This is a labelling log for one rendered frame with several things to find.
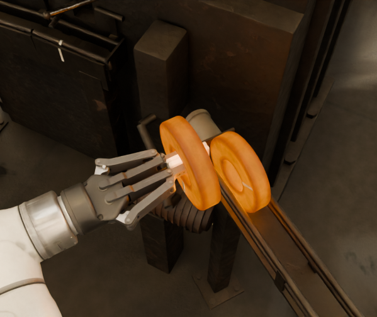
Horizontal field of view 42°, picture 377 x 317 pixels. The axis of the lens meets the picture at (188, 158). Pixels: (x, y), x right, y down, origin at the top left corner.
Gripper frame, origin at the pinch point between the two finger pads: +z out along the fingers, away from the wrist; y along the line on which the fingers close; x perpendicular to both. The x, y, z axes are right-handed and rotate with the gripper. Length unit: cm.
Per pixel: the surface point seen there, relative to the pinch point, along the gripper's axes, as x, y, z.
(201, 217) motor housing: -32.6, -2.6, 3.3
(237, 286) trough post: -83, 3, 12
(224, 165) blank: -14.4, -2.9, 8.7
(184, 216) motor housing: -33.6, -5.3, 0.4
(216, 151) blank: -12.4, -5.4, 8.3
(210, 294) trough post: -83, 1, 3
